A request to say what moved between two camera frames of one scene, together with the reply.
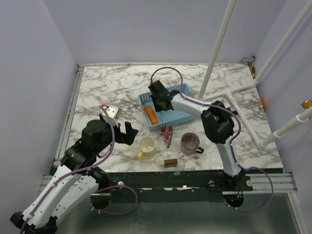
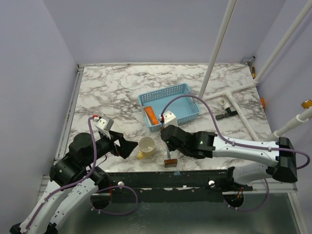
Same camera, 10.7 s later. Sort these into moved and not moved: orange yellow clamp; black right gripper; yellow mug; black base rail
Moved: black right gripper
Not moved: yellow mug; orange yellow clamp; black base rail
